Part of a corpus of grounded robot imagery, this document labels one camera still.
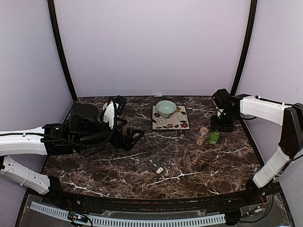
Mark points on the light green ceramic bowl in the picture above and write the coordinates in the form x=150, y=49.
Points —
x=166, y=108

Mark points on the white floral ceramic mug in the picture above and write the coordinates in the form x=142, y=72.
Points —
x=105, y=106

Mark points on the square floral ceramic plate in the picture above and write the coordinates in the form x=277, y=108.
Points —
x=179, y=121

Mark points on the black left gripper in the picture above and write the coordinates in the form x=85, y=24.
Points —
x=128, y=144

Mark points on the black frame post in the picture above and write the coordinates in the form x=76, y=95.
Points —
x=245, y=47
x=60, y=50

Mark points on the green labelled supplement bottle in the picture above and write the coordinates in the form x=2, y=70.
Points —
x=214, y=136

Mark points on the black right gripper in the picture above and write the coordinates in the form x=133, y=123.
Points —
x=215, y=125

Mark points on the white slotted cable duct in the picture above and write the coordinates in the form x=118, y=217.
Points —
x=131, y=219

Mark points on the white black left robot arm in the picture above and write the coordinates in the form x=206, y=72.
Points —
x=87, y=129

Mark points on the clear pill bottle green label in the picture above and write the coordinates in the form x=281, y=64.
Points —
x=202, y=136

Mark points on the black left frame post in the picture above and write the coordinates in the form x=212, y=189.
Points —
x=60, y=50

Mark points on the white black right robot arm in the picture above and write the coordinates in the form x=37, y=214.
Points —
x=273, y=124

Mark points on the black right frame post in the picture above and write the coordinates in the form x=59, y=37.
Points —
x=245, y=47

